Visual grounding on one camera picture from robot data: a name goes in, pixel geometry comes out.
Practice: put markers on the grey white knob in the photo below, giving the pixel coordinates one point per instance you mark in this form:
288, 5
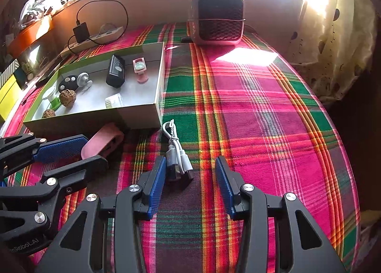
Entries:
82, 78

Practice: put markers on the pale patterned curtain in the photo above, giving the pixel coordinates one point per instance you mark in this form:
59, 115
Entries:
342, 52

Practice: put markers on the small pink heater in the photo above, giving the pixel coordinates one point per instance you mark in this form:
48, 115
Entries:
220, 16

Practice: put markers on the beige power strip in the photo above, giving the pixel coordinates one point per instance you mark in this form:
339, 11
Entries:
113, 31

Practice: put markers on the black disc with white dots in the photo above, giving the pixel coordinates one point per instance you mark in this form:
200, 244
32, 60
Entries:
67, 85

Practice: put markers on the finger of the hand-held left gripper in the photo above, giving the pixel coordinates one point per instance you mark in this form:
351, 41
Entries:
77, 171
59, 147

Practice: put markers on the glass shelf cabinet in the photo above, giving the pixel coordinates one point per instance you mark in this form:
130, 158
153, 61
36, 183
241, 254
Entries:
35, 52

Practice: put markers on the white spool with green base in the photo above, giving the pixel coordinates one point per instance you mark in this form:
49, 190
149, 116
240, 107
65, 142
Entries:
49, 93

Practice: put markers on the green printed card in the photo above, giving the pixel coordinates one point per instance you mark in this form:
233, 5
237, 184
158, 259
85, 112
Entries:
27, 69

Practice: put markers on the white clear plastic cap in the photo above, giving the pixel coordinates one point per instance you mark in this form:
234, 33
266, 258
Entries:
114, 100

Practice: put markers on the pink holder with green disc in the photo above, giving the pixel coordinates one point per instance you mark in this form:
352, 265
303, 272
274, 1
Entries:
140, 66

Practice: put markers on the black charger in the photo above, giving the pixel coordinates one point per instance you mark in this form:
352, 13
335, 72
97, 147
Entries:
81, 33

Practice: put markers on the pink clip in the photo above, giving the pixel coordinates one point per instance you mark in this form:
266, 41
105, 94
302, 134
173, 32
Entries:
104, 139

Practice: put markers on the brown walnut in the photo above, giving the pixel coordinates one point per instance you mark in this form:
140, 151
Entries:
48, 113
68, 98

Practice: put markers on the green white striped box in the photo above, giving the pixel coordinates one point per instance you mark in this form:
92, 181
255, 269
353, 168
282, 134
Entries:
9, 71

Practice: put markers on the black phone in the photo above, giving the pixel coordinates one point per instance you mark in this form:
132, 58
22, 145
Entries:
49, 71

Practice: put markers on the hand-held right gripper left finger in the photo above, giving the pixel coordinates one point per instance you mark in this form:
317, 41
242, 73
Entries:
156, 183

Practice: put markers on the pale wrapped bundle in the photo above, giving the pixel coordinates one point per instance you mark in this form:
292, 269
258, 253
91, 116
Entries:
32, 7

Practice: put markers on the black handheld device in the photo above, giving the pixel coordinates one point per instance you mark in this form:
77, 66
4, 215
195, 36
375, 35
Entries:
114, 77

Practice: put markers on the white plug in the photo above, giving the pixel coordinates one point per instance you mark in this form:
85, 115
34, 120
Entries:
105, 27

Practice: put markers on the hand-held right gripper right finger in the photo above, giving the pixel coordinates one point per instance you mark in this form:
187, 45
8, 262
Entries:
226, 186

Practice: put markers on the orange shelf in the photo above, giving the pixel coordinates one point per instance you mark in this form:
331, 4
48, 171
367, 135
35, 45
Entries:
29, 36

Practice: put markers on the yellow box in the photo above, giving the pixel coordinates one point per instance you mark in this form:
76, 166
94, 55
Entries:
7, 97

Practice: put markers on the green white cardboard box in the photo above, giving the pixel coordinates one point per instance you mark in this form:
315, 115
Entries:
134, 97

